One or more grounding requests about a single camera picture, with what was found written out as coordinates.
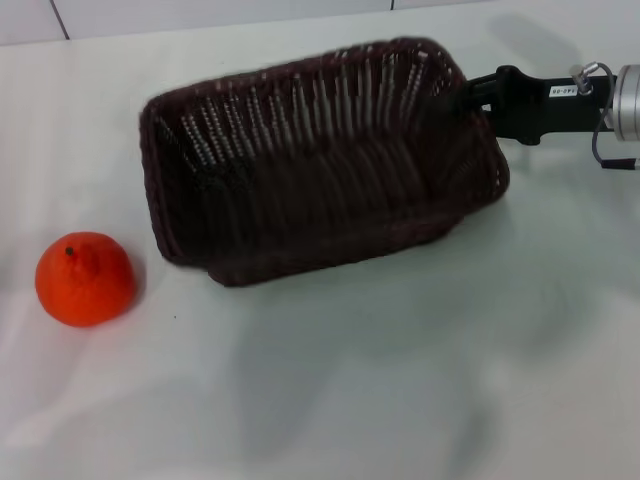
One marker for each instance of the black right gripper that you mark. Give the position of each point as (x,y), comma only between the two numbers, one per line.
(545,105)

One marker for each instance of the dark brown woven basket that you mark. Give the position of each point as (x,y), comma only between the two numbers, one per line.
(320,190)

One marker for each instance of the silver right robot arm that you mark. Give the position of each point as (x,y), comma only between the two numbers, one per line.
(629,102)

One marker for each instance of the orange fruit with stem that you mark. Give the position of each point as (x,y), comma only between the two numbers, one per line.
(85,285)

